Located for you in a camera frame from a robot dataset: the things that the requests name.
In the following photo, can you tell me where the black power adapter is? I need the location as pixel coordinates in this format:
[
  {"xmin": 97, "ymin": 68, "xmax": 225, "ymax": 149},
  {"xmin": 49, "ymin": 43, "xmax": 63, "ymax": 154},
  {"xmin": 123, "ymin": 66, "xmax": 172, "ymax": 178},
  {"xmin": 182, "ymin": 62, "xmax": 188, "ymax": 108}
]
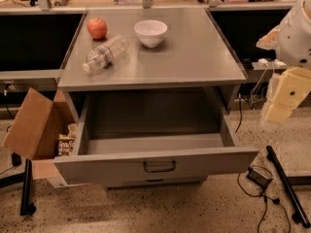
[{"xmin": 247, "ymin": 168, "xmax": 272, "ymax": 189}]

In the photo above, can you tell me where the printed snack package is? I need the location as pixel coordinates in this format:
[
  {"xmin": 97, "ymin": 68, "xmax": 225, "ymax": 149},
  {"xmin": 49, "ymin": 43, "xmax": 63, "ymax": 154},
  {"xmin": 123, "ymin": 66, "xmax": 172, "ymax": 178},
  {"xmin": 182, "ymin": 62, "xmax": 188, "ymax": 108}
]
[{"xmin": 57, "ymin": 134, "xmax": 75, "ymax": 156}]

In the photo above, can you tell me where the grey metal cabinet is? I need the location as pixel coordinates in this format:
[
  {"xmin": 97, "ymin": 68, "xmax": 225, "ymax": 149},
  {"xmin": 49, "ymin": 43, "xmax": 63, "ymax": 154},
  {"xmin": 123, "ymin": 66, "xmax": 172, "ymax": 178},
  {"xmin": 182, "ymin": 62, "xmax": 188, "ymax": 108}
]
[{"xmin": 57, "ymin": 6, "xmax": 249, "ymax": 190}]

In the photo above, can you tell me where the black stand leg right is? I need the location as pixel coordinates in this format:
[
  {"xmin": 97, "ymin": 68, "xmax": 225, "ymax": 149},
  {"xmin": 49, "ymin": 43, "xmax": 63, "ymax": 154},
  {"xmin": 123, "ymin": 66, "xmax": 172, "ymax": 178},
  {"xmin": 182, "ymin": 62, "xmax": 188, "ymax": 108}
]
[{"xmin": 266, "ymin": 146, "xmax": 311, "ymax": 228}]

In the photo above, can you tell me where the grey top drawer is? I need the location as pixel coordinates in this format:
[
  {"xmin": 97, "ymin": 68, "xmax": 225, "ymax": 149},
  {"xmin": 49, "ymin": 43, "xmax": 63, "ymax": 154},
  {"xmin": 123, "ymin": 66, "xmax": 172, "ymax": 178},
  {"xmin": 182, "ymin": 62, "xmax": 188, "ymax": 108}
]
[{"xmin": 54, "ymin": 89, "xmax": 258, "ymax": 187}]

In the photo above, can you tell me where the clear plastic water bottle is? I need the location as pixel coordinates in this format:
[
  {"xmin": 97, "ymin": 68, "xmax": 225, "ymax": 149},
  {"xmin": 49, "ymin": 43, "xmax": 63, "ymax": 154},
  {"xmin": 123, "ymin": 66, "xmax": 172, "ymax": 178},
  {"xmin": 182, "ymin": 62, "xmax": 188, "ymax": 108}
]
[{"xmin": 83, "ymin": 34, "xmax": 129, "ymax": 73}]

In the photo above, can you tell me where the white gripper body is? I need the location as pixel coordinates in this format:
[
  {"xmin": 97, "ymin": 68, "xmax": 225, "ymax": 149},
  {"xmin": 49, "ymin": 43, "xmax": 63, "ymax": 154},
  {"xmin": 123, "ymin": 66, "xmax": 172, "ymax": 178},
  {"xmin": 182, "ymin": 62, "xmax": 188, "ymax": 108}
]
[{"xmin": 256, "ymin": 26, "xmax": 280, "ymax": 50}]

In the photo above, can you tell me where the white power strip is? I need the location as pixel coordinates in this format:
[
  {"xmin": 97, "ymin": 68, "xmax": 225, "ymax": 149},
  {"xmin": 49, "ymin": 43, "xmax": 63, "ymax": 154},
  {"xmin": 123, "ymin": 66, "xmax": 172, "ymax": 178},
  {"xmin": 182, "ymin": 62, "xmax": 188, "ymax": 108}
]
[{"xmin": 257, "ymin": 58, "xmax": 287, "ymax": 69}]

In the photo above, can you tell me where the black stand leg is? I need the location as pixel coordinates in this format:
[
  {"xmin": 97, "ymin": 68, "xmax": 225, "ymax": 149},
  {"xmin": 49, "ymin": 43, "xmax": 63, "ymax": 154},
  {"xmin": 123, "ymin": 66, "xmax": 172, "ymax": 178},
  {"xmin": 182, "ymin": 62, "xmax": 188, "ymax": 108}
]
[
  {"xmin": 20, "ymin": 160, "xmax": 36, "ymax": 216},
  {"xmin": 266, "ymin": 146, "xmax": 311, "ymax": 228}
]

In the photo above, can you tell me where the black stand leg left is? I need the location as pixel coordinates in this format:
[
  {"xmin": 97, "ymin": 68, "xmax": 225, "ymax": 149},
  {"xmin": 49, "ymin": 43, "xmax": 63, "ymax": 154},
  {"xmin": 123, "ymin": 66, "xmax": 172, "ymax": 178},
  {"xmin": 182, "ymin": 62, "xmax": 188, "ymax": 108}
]
[{"xmin": 20, "ymin": 160, "xmax": 36, "ymax": 216}]

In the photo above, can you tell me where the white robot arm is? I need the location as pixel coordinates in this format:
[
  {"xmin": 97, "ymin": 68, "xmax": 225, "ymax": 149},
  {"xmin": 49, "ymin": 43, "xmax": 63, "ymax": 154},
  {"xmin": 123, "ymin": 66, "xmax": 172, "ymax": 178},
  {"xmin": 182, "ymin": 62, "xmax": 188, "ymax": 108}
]
[{"xmin": 256, "ymin": 0, "xmax": 311, "ymax": 131}]

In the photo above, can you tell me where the red apple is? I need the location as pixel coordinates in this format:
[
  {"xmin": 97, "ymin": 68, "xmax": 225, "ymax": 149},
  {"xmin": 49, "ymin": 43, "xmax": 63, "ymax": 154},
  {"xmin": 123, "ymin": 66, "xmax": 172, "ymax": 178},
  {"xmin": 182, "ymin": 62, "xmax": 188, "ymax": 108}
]
[{"xmin": 87, "ymin": 17, "xmax": 108, "ymax": 40}]

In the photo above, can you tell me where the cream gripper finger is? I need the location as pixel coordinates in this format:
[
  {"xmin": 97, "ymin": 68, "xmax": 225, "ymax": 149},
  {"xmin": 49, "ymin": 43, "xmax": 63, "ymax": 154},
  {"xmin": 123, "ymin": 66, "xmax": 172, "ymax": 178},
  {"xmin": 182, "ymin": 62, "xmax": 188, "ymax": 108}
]
[
  {"xmin": 259, "ymin": 73, "xmax": 280, "ymax": 130},
  {"xmin": 273, "ymin": 67, "xmax": 311, "ymax": 125}
]

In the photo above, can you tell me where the white ceramic bowl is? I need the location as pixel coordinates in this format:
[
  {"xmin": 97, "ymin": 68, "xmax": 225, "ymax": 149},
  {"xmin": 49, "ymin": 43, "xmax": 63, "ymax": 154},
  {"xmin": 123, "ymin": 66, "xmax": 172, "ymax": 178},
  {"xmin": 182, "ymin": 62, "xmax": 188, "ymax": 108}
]
[{"xmin": 134, "ymin": 19, "xmax": 168, "ymax": 48}]

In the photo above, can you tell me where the brown cardboard box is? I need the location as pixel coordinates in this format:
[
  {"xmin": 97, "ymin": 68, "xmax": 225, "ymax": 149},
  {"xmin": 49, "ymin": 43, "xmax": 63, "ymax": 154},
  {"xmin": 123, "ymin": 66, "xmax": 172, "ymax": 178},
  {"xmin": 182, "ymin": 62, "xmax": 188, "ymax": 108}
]
[{"xmin": 3, "ymin": 88, "xmax": 75, "ymax": 180}]

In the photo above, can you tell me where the black adapter cable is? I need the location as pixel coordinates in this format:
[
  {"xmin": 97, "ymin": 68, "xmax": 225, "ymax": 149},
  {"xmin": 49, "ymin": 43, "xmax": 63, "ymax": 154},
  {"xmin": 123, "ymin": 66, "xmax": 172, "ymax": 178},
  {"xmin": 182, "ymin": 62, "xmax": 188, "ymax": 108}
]
[{"xmin": 236, "ymin": 165, "xmax": 292, "ymax": 233}]

